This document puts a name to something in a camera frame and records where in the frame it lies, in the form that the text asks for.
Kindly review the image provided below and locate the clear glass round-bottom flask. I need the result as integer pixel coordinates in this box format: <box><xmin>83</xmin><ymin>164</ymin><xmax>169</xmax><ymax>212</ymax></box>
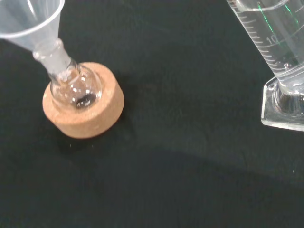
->
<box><xmin>32</xmin><ymin>39</ymin><xmax>103</xmax><ymax>110</ymax></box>

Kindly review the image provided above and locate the black bench cloth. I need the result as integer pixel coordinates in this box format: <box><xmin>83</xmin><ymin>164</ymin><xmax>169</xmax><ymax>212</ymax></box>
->
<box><xmin>0</xmin><ymin>0</ymin><xmax>304</xmax><ymax>228</ymax></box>

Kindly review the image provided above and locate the clear plastic funnel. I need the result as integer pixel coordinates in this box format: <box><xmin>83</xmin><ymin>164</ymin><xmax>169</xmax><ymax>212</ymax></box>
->
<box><xmin>0</xmin><ymin>0</ymin><xmax>81</xmax><ymax>76</ymax></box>

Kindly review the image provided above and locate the round cork ring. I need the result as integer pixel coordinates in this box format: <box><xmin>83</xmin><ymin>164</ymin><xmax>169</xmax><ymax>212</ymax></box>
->
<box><xmin>42</xmin><ymin>62</ymin><xmax>124</xmax><ymax>140</ymax></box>

